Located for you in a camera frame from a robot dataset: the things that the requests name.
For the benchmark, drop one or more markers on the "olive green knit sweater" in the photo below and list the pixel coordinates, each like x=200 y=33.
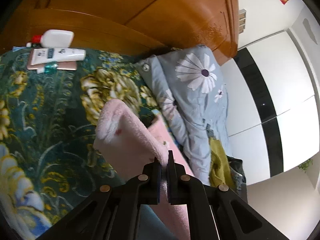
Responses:
x=220 y=160

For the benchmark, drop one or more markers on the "white cream tube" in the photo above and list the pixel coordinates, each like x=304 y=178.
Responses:
x=57 y=55

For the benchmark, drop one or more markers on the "white wardrobe with black stripe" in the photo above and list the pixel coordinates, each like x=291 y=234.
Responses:
x=280 y=105

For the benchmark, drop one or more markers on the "blue daisy print duvet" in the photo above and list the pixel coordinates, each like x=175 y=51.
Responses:
x=192 y=100

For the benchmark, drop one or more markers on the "white bottle with red cap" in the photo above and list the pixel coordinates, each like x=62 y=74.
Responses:
x=53 y=38

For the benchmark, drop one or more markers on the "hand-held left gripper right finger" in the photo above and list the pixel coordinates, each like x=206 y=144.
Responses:
x=176 y=187

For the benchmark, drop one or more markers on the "green potted plant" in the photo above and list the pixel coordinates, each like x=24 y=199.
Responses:
x=306 y=166

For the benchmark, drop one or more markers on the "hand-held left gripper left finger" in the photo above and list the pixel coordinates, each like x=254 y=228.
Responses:
x=150 y=187

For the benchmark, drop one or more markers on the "pink fleece garment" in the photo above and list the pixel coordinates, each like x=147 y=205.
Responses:
x=135 y=140

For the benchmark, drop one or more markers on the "wooden headboard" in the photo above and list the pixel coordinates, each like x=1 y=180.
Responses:
x=137 y=10

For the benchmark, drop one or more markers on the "small teal bottle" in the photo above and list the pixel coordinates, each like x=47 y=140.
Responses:
x=50 y=68

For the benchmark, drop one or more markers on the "grey garment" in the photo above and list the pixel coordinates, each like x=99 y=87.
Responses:
x=237 y=170

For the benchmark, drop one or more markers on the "pink flat case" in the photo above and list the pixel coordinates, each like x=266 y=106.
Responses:
x=65 y=65

